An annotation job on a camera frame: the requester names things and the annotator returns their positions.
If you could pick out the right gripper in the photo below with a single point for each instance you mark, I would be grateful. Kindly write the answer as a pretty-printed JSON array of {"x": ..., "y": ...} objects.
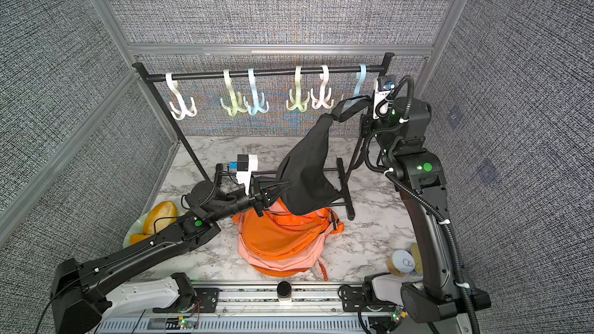
[{"x": 373, "y": 125}]

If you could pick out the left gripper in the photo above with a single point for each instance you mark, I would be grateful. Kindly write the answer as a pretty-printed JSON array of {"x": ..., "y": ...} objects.
[{"x": 264, "y": 199}]

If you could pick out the orange sling bag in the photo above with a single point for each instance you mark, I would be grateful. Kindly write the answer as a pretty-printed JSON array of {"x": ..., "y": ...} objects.
[
  {"x": 278, "y": 234},
  {"x": 319, "y": 270}
]

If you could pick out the black sling bag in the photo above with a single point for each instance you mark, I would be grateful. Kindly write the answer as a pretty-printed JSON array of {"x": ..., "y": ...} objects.
[{"x": 310, "y": 190}]

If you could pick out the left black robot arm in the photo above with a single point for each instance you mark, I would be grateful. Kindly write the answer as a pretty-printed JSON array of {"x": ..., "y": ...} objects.
[{"x": 79, "y": 294}]

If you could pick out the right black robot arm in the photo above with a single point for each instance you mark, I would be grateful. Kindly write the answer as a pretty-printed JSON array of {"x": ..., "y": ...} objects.
[{"x": 446, "y": 289}]

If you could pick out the light blue hook far right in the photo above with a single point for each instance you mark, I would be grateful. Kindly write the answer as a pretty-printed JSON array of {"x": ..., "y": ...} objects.
[{"x": 361, "y": 77}]

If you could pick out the light blue hook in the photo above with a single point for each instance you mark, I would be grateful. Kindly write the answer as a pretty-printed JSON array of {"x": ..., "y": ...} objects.
[
  {"x": 259, "y": 104},
  {"x": 361, "y": 77}
]

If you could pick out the pale green hook right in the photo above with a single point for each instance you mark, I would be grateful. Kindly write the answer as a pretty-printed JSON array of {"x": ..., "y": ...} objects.
[{"x": 296, "y": 100}]

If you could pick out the pale green hook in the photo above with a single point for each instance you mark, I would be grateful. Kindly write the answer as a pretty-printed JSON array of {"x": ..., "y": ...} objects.
[
  {"x": 235, "y": 98},
  {"x": 296, "y": 100}
]

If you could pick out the white hook right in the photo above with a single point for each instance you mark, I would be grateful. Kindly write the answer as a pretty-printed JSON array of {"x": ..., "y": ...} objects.
[{"x": 324, "y": 99}]

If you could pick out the white hook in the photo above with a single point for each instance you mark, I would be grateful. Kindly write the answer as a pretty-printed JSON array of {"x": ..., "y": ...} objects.
[
  {"x": 324, "y": 99},
  {"x": 182, "y": 110}
]

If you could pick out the pink sling bag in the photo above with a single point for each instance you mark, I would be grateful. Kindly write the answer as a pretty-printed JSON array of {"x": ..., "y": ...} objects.
[{"x": 307, "y": 258}]

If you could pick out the light blue hook centre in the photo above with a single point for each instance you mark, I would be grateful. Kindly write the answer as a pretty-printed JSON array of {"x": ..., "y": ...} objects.
[{"x": 259, "y": 104}]

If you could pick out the white hook far left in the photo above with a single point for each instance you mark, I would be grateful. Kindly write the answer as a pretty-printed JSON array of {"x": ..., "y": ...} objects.
[{"x": 182, "y": 110}]

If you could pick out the black garment rack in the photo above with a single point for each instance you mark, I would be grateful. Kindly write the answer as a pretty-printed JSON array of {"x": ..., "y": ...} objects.
[{"x": 150, "y": 79}]

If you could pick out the pale green plate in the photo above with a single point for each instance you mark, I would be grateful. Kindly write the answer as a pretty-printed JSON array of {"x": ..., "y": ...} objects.
[{"x": 136, "y": 228}]

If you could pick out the orange fruit piece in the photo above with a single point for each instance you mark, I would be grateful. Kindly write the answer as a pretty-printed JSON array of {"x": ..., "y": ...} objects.
[{"x": 138, "y": 237}]

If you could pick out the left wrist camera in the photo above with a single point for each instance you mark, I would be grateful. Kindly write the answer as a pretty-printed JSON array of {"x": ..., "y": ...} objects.
[{"x": 241, "y": 170}]

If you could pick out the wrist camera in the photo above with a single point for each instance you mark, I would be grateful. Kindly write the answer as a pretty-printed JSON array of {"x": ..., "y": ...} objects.
[
  {"x": 241, "y": 170},
  {"x": 383, "y": 96}
]

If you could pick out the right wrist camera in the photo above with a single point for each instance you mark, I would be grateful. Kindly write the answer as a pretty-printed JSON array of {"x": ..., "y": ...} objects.
[{"x": 383, "y": 96}]

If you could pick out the black knob on rail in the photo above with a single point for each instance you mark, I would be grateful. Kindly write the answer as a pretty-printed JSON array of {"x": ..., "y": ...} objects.
[{"x": 284, "y": 291}]

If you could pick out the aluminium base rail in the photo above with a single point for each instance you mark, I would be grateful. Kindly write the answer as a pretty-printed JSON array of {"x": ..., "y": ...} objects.
[{"x": 257, "y": 307}]

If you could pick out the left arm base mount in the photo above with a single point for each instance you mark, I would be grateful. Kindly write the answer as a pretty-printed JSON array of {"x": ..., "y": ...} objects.
[{"x": 189, "y": 298}]

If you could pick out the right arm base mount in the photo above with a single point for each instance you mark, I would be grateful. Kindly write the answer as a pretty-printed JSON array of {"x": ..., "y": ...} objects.
[{"x": 374, "y": 302}]

